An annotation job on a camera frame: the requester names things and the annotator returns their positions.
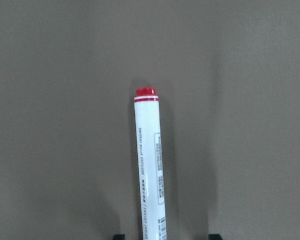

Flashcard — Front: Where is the red capped white marker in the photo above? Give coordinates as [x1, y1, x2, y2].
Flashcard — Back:
[134, 87, 167, 240]

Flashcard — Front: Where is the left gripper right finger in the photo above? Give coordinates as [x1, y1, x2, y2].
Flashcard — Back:
[208, 233, 221, 240]

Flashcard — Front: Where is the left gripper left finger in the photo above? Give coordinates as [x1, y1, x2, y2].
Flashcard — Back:
[112, 234, 125, 240]

